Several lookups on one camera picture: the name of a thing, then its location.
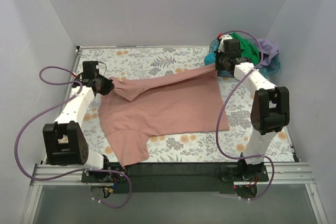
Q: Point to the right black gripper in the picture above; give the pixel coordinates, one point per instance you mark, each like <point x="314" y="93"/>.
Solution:
<point x="218" y="63"/>

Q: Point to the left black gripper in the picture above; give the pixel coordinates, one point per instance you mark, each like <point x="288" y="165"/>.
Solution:
<point x="104" y="85"/>

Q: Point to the pink printed t shirt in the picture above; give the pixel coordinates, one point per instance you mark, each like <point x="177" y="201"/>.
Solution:
<point x="170" y="104"/>

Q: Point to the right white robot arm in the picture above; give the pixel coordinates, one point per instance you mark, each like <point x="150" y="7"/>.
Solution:
<point x="269" y="113"/>

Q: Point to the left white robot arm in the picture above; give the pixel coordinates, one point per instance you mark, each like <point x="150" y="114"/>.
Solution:
<point x="64" y="140"/>

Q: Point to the teal t shirt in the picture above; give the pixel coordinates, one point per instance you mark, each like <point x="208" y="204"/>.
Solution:
<point x="210" y="59"/>

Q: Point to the green t shirt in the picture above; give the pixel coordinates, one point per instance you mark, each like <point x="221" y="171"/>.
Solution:
<point x="248" y="49"/>

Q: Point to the floral patterned table mat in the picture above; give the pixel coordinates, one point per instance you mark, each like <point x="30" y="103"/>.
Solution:
<point x="143" y="63"/>

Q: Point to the teal plastic basket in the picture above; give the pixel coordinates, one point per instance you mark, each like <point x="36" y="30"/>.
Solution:
<point x="265" y="71"/>

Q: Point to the lavender t shirt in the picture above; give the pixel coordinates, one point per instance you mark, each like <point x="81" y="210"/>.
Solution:
<point x="270" y="50"/>

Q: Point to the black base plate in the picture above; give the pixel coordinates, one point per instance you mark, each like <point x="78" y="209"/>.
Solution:
<point x="177" y="177"/>

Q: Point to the aluminium frame rail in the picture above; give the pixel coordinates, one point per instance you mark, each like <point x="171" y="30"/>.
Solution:
<point x="285" y="173"/>

